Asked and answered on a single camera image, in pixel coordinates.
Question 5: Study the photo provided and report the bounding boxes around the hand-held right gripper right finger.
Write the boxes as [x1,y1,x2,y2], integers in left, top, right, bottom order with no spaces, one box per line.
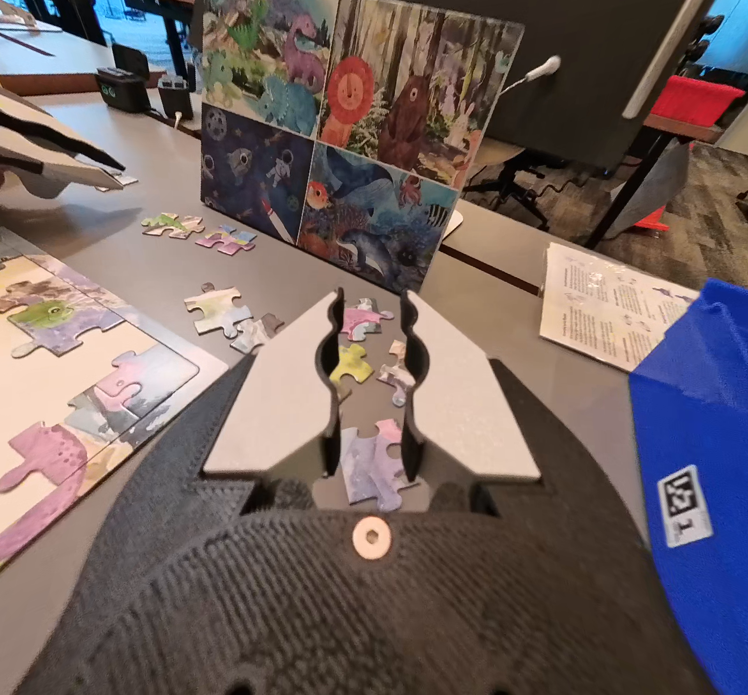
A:
[400,288,542,483]

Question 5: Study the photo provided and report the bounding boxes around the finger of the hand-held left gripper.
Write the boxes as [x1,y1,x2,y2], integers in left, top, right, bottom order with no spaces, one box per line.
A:
[0,93,126,172]
[0,129,125,200]

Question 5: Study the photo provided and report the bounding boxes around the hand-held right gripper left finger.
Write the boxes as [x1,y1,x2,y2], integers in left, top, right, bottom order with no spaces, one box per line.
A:
[201,288,346,482]

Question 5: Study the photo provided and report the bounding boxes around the green tail brown puzzle piece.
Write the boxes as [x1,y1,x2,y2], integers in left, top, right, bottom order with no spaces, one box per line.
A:
[141,212,205,240]

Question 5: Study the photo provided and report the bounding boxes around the dinosaur puzzle board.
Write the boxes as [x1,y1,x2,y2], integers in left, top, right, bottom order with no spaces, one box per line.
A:
[0,227,229,564]

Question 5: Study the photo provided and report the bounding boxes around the white neighbouring desk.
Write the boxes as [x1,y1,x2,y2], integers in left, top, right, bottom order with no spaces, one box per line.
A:
[0,17,170,98]

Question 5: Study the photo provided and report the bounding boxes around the dark grey charger box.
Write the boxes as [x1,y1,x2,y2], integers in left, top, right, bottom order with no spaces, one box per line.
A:
[95,66,148,114]

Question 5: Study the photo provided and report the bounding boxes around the wooden model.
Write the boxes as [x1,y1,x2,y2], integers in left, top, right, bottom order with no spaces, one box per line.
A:
[0,0,43,36]

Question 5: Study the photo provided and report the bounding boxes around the black box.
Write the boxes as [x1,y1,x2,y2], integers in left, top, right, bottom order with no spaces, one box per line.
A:
[111,43,151,83]

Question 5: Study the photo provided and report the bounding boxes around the scattered loose puzzle pieces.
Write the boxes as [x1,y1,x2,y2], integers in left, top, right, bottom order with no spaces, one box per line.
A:
[184,283,417,409]

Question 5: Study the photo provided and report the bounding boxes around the pink lavender puzzle piece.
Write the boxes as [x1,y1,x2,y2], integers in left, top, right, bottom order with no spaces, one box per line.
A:
[96,345,199,412]

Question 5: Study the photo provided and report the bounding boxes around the small black charger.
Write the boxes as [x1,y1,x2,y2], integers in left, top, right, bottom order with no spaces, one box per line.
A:
[158,76,194,121]

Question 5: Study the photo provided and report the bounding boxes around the purple green head puzzle piece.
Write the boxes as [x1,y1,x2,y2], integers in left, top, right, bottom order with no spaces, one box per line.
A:
[9,297,88,359]

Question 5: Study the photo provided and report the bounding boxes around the printed instruction sheet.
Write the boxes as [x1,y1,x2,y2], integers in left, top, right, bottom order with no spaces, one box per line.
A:
[538,242,700,374]

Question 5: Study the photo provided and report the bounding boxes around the grey blue puzzle piece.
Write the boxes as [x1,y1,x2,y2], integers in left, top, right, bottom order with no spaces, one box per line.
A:
[64,382,144,444]

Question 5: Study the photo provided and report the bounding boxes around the purple blue yellow puzzle piece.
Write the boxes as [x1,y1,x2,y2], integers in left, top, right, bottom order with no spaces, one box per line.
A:
[194,225,258,255]

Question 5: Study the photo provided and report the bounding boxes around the blue box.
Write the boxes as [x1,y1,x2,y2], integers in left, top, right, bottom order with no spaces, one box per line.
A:
[628,277,748,695]

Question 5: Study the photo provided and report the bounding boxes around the pink dinosaur puzzle piece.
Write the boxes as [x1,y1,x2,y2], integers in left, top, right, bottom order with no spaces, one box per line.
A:
[0,423,88,494]

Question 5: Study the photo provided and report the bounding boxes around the black office chair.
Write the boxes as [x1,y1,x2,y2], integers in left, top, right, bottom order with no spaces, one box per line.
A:
[464,140,588,235]

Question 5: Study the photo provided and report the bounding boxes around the black desk leg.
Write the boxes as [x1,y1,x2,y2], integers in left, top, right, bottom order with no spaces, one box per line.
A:
[583,125,681,251]

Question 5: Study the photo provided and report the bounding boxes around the grey sheet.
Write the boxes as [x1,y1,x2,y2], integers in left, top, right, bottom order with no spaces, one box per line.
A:
[609,142,692,240]

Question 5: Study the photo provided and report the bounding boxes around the illustrated puzzle box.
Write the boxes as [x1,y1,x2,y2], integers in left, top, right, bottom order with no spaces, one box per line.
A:
[200,0,525,294]

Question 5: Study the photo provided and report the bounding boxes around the red cloth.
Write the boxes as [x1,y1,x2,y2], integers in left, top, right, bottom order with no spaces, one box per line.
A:
[649,74,742,130]

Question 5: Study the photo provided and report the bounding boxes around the dark grey partition panel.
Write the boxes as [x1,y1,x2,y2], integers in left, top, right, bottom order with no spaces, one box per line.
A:
[187,0,728,172]

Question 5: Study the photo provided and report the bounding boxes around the grey metal bar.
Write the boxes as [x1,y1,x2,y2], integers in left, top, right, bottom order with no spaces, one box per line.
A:
[621,0,738,121]

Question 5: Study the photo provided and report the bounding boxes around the black coiled cable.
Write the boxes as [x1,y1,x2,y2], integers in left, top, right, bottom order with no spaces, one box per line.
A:
[540,172,611,207]

